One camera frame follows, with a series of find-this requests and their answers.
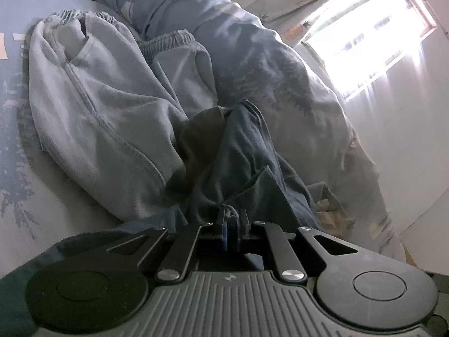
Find blue printed bed sheet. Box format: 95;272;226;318
0;0;123;278

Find dark teal garment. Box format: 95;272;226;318
0;99;328;337

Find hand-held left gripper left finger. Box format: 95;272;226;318
105;209;231;286

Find barred window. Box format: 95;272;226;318
301;0;437;99

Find blue tree print duvet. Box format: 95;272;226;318
96;0;404;264

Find white printed curtain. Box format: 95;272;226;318
244;0;449;172

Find light blue pants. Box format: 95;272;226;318
26;10;221;222

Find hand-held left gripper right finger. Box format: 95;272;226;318
231;209;359;284

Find olive brown cloth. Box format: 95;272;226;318
165;105;228;204

